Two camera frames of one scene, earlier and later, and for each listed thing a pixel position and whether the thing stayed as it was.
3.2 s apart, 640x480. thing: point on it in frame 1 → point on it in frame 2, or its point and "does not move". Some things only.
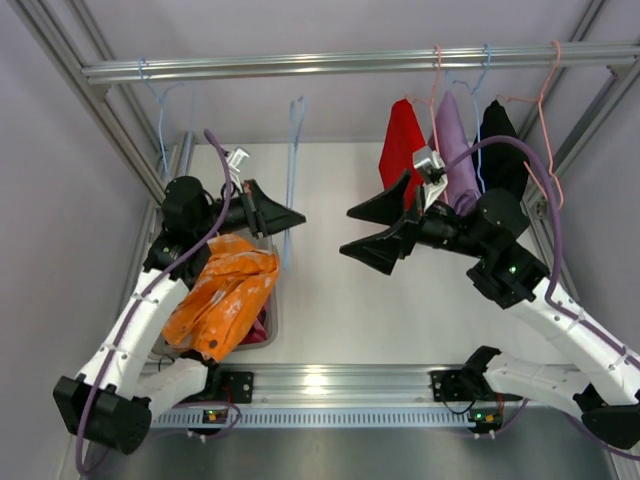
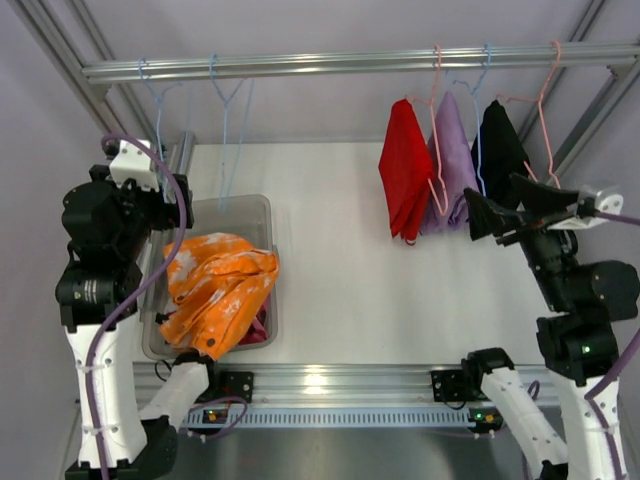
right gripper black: x=409 y=226 → x=530 y=226
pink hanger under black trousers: x=538 y=97 does not move
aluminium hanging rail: x=261 y=67 does not move
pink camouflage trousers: x=261 y=327 does not move
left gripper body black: x=252 y=209 → x=176 y=201
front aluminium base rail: x=334 y=385 does not move
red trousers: x=402 y=138 does not move
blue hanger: x=297 y=106 → x=226 y=101
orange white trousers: x=233 y=281 does not move
